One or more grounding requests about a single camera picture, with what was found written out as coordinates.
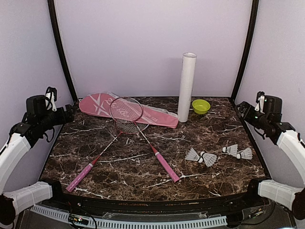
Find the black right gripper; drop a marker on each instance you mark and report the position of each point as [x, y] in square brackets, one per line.
[245, 105]

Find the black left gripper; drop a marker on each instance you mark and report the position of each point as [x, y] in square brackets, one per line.
[70, 116]

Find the white shuttlecock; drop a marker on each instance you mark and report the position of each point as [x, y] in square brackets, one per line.
[230, 150]
[193, 156]
[209, 159]
[245, 154]

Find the white shuttlecock tube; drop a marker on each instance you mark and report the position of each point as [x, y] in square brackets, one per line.
[186, 85]

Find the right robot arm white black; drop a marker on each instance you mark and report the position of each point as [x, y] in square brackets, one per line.
[267, 116]

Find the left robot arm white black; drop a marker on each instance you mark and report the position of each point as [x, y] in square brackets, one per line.
[41, 115]

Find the pink racket bag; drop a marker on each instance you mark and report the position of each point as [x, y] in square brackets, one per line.
[99, 105]

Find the green plastic bowl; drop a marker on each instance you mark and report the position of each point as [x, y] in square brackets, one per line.
[201, 106]

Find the pink racket top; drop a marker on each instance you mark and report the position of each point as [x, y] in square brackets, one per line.
[129, 109]

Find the pink racket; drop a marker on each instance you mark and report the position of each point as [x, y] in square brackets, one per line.
[124, 127]
[129, 109]

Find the pink racket bottom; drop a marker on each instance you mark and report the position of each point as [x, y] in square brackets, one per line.
[124, 127]

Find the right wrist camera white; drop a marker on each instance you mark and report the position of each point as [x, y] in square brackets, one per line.
[260, 99]

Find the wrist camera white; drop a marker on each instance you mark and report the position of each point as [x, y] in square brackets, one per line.
[51, 98]
[260, 99]

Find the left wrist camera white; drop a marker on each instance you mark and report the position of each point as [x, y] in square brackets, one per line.
[51, 98]

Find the black frame post left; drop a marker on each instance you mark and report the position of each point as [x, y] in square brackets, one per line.
[60, 49]

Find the black frame post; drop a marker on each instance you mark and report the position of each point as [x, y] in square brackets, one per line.
[60, 49]
[246, 51]

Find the grey cable duct front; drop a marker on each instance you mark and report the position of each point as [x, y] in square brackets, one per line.
[101, 223]

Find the black frame post right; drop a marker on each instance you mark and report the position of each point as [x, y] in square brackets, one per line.
[246, 51]

